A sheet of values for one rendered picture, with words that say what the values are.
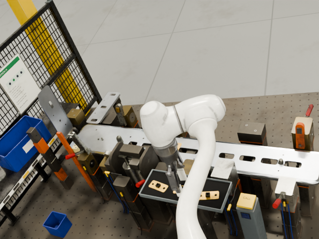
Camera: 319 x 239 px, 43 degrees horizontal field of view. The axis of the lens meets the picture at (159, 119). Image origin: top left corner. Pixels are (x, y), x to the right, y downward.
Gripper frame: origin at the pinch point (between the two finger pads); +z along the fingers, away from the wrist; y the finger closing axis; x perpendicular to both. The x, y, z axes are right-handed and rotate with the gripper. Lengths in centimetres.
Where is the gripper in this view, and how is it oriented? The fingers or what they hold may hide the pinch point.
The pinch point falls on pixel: (181, 183)
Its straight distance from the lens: 165.4
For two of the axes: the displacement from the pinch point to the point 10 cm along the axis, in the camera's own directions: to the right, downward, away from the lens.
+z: 2.9, 7.3, 6.2
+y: 1.7, -6.8, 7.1
